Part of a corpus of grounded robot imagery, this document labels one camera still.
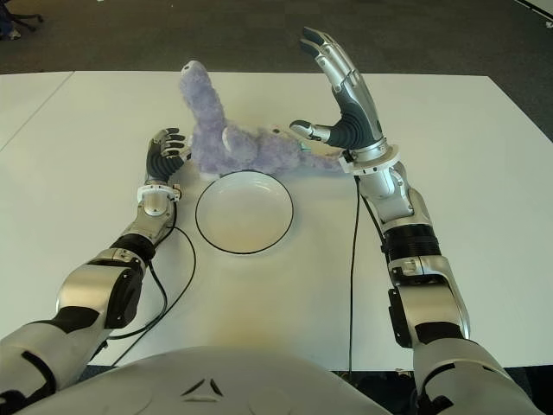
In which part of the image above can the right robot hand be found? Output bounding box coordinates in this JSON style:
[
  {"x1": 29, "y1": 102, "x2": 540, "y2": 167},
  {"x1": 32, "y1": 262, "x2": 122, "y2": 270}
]
[{"x1": 289, "y1": 26, "x2": 388, "y2": 154}]

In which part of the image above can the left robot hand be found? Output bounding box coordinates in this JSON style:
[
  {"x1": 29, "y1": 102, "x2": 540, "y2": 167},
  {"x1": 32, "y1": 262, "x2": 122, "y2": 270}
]
[{"x1": 145, "y1": 127, "x2": 194, "y2": 185}]

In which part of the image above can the purple plush bunny doll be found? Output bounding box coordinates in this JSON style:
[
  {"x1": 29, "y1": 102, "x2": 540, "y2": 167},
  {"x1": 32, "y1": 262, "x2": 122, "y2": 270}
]
[{"x1": 179, "y1": 60, "x2": 346, "y2": 181}]

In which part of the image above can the white plate black rim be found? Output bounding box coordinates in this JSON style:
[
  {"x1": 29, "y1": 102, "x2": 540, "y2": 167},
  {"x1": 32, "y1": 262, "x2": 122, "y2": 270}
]
[{"x1": 194, "y1": 170, "x2": 296, "y2": 255}]

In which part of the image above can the black office chair base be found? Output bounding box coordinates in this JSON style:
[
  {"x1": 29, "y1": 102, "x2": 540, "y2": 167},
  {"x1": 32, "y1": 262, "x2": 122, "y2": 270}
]
[{"x1": 6, "y1": 12, "x2": 44, "y2": 31}]

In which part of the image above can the silver robot torso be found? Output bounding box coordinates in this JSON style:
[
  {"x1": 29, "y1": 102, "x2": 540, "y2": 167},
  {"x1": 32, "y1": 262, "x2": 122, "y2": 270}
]
[{"x1": 55, "y1": 345, "x2": 390, "y2": 415}]

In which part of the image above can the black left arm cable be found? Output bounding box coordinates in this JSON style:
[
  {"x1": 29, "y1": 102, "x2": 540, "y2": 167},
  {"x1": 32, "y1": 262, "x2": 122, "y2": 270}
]
[{"x1": 101, "y1": 224, "x2": 198, "y2": 368}]

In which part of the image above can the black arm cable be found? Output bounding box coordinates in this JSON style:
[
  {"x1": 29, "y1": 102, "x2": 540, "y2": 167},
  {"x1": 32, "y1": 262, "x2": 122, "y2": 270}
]
[
  {"x1": 101, "y1": 224, "x2": 198, "y2": 368},
  {"x1": 347, "y1": 175, "x2": 362, "y2": 373}
]

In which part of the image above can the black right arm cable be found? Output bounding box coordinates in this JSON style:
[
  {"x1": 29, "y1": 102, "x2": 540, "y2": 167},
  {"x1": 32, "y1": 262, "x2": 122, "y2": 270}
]
[{"x1": 347, "y1": 175, "x2": 362, "y2": 373}]

